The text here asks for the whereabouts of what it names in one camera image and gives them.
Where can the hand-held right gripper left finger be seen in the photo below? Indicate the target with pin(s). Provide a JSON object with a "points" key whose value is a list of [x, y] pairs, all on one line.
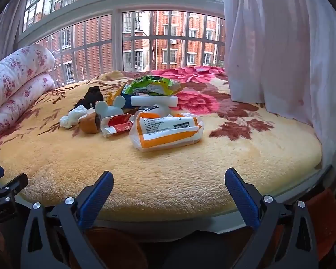
{"points": [[100, 190]]}

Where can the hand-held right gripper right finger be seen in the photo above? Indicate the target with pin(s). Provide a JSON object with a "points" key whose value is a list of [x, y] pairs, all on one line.
{"points": [[239, 192]]}

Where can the white foam tube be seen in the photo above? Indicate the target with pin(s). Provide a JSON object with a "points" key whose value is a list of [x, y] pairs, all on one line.
{"points": [[154, 101]]}

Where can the yellow floral plush blanket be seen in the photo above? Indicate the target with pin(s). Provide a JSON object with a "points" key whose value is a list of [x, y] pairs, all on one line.
{"points": [[184, 173]]}

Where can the red and white wrapper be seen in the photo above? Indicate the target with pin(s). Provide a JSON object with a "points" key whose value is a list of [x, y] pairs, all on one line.
{"points": [[116, 126]]}

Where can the brown round bread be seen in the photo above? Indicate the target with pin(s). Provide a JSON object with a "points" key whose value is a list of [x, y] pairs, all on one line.
{"points": [[88, 123]]}

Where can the crumpled white tissue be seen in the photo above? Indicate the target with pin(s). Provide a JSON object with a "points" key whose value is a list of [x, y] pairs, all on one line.
{"points": [[71, 117]]}

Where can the grey mouse-shaped toy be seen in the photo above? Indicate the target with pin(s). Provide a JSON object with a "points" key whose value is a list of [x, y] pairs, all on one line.
{"points": [[109, 109]]}

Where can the orange and white plastic package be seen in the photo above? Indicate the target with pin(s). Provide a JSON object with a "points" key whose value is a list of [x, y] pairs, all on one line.
{"points": [[162, 134]]}

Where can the red cloth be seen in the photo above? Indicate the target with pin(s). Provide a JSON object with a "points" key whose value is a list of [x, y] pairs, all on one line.
{"points": [[323, 221]]}

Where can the black cloth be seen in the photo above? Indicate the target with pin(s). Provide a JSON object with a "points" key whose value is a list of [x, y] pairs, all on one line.
{"points": [[92, 94]]}

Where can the folded floral quilt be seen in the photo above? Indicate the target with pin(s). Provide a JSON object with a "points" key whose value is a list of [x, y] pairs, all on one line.
{"points": [[16, 75]]}

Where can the blue carton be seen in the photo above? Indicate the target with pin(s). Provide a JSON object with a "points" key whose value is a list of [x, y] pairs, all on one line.
{"points": [[120, 91]]}

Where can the green snack bag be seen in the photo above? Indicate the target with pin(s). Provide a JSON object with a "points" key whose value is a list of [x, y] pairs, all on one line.
{"points": [[151, 85]]}

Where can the sheer pink curtain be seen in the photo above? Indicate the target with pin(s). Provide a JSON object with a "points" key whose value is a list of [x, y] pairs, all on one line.
{"points": [[5, 33]]}

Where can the white curtain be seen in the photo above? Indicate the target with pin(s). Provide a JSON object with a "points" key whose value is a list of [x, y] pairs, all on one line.
{"points": [[268, 47]]}

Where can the red brick building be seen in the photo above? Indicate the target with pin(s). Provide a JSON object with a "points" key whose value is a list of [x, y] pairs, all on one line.
{"points": [[197, 23]]}

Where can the white window frame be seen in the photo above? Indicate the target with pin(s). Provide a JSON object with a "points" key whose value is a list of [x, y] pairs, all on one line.
{"points": [[116, 33]]}

